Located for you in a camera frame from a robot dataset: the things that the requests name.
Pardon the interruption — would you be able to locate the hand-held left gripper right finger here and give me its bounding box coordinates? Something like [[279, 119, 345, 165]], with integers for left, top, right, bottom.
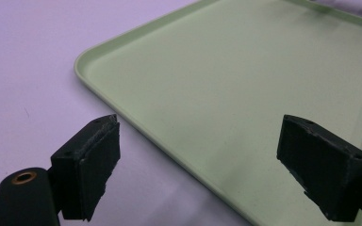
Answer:
[[276, 114, 362, 223]]

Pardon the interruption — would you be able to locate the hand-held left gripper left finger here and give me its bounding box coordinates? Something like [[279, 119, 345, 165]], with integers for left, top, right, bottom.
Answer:
[[50, 113, 122, 222]]

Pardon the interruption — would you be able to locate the light green plastic tray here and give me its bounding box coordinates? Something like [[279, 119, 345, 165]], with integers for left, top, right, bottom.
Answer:
[[74, 0, 362, 226]]

